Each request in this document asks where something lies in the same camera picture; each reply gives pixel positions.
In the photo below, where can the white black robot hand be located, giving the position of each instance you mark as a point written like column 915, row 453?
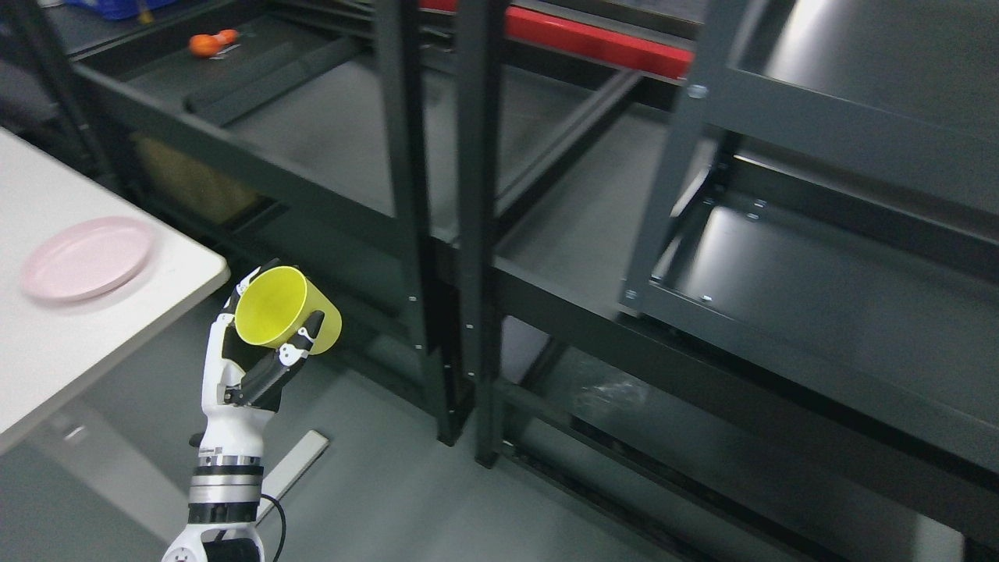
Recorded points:
column 242, row 383

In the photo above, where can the yellow plastic cup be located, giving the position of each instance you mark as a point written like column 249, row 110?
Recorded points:
column 277, row 302

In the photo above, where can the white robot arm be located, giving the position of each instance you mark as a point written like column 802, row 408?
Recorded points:
column 224, row 498

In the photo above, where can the dark grey metal shelf rack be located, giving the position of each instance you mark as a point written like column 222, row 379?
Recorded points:
column 425, row 140

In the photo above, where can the orange toy on shelf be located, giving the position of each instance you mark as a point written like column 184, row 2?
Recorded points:
column 209, row 45

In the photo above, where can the right grey metal shelf rack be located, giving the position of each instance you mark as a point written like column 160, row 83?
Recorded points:
column 756, row 277

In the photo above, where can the pink plastic plate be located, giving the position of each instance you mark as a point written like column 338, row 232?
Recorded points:
column 88, row 259

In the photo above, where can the white table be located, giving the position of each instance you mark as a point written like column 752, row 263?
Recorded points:
column 52, row 352

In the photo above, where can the blue plastic crate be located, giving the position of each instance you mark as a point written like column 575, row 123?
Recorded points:
column 116, row 10

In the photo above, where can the red metal beam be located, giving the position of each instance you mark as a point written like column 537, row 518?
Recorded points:
column 598, row 43

